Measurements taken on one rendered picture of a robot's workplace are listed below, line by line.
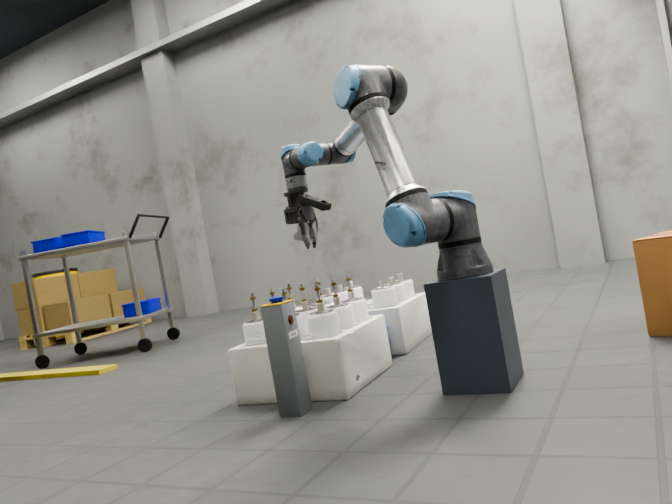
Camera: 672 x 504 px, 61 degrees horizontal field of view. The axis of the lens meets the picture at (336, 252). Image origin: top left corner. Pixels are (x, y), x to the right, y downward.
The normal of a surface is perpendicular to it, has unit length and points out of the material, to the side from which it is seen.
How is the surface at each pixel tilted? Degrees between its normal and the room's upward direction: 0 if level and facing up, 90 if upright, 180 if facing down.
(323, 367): 90
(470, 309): 90
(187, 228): 90
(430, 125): 90
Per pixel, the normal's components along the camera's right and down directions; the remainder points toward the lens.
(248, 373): -0.42, 0.08
